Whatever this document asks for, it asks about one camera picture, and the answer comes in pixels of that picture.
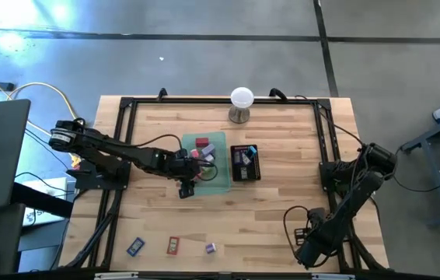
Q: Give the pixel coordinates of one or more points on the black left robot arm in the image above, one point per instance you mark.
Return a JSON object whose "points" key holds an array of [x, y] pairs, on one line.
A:
{"points": [[119, 149]]}

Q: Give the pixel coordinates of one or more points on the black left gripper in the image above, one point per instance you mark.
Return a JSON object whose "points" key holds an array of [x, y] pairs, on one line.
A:
{"points": [[187, 167]]}

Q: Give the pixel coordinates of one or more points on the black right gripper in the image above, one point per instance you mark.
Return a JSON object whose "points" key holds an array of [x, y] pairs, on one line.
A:
{"points": [[301, 237]]}

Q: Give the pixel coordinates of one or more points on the blue digital clock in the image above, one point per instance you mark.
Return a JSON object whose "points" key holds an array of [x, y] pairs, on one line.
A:
{"points": [[135, 246]]}

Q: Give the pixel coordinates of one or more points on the white black USB charger cube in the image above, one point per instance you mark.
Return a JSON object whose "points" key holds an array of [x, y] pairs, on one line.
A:
{"points": [[209, 158]]}

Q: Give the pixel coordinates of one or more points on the black aluminium table frame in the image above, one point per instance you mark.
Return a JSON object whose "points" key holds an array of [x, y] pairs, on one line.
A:
{"points": [[189, 100]]}

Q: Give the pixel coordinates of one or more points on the white bulb table lamp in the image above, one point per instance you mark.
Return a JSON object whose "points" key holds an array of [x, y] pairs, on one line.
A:
{"points": [[242, 97]]}

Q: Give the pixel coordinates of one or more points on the black slotted plastic basket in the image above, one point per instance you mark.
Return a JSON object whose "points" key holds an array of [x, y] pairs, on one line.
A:
{"points": [[257, 171]]}

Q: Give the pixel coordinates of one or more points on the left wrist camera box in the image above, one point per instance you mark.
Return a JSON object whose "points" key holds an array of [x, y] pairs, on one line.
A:
{"points": [[186, 191]]}

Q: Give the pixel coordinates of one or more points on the red multi-port charger block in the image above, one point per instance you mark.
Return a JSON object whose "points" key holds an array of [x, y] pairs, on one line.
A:
{"points": [[202, 142]]}

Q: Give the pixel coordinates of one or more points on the purple white USB charger cube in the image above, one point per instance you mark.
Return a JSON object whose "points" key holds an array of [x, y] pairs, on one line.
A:
{"points": [[210, 248]]}

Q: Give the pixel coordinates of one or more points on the red digital clock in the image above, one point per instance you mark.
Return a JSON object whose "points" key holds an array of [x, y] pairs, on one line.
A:
{"points": [[173, 245]]}

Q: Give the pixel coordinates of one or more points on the silver aluminium bar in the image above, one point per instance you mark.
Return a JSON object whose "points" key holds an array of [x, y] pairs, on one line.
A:
{"points": [[117, 275], [332, 276]]}

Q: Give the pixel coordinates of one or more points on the grey steel table frame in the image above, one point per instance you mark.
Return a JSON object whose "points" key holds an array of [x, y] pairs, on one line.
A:
{"points": [[433, 171]]}

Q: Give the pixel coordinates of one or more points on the white cardboard box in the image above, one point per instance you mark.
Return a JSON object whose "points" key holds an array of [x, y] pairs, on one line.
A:
{"points": [[54, 184]]}

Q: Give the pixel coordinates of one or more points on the pink white USB charger cube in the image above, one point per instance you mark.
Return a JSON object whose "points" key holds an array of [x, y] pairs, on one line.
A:
{"points": [[194, 154]]}

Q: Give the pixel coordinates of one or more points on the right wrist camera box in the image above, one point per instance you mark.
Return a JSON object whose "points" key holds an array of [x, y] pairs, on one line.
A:
{"points": [[315, 215]]}

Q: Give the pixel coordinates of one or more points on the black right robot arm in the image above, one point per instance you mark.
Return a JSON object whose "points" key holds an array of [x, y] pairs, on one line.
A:
{"points": [[354, 194]]}

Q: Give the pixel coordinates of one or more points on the teal translucent plastic bin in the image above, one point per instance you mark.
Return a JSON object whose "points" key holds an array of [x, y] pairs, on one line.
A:
{"points": [[220, 183]]}

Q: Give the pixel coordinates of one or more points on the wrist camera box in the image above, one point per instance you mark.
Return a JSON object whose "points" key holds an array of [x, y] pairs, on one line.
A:
{"points": [[186, 191], [315, 215]]}

